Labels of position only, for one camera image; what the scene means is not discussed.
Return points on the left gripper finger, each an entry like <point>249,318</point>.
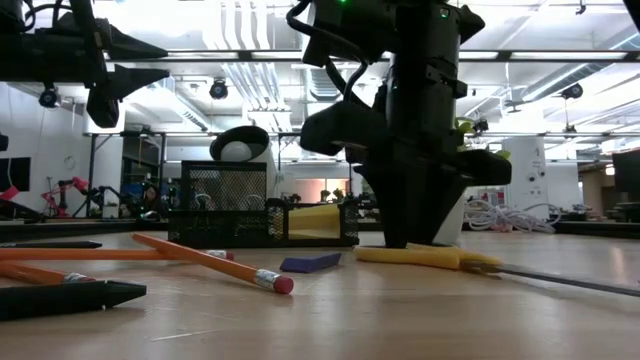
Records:
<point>135,79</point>
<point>127,47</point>

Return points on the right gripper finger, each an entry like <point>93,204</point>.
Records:
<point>425,210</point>
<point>382,200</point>

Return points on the yellow sticky note pad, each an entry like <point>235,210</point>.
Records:
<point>315,220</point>

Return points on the purple eraser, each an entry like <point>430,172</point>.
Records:
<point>310,262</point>

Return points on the orange pencil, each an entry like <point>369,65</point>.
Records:
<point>100,254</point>
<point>35,274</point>
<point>225,267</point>

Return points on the black pen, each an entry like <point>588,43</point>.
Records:
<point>50,245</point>
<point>60,299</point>

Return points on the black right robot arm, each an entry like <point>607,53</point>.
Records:
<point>425,50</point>

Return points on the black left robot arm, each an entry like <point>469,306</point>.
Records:
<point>25,55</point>

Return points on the black mesh desk organizer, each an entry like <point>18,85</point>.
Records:
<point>225,225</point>

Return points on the green plant in white pot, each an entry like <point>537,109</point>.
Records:
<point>450,225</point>

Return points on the black ceiling spotlight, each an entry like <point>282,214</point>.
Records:
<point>572,91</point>
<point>481,125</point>
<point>48,97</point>
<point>218,89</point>

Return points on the white pillar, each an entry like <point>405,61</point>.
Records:
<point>525,175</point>

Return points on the black overhead rig beam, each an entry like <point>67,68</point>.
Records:
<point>245,55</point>

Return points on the black monitor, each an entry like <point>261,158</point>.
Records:
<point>627,172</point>

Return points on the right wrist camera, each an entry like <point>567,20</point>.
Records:
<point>340,130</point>

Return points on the black distant rig frame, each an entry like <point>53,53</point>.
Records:
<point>92,175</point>

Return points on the black aluminium table frame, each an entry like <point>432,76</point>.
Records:
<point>75,229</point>

